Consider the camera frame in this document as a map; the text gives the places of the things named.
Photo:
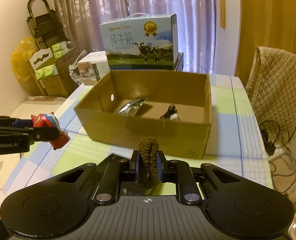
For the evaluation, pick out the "purple curtain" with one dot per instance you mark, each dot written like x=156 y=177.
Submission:
x=196 y=22

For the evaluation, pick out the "folding hand cart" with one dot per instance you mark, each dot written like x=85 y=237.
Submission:
x=46 y=29

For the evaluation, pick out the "silver foil pouch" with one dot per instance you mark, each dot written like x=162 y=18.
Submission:
x=132 y=107

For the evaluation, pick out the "cardboard box with tissues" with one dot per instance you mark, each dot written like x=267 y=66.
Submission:
x=50 y=68

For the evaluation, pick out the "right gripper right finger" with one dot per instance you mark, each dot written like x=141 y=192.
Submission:
x=179 y=173

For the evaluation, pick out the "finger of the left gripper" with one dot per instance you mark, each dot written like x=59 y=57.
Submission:
x=31 y=134
x=6 y=121

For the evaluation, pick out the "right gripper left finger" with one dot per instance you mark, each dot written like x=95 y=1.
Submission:
x=112 y=172

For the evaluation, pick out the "white appliance box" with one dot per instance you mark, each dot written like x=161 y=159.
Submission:
x=93 y=67

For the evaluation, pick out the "milk carton gift box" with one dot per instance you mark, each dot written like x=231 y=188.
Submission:
x=141 y=41

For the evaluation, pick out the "quilted chair cover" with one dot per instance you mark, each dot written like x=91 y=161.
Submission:
x=271 y=88

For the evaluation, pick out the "power strip with cables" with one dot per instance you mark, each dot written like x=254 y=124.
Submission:
x=281 y=161

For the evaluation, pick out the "checkered tablecloth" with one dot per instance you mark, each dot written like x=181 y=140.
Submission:
x=234 y=143

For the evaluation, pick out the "brown cardboard box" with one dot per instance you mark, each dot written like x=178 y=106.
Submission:
x=177 y=112

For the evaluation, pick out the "yellow plastic bag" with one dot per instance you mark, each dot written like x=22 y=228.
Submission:
x=20 y=57

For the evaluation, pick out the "white plastic bag clutter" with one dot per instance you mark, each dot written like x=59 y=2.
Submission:
x=74 y=71

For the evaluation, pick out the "red cat figurine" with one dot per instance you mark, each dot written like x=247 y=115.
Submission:
x=48 y=126

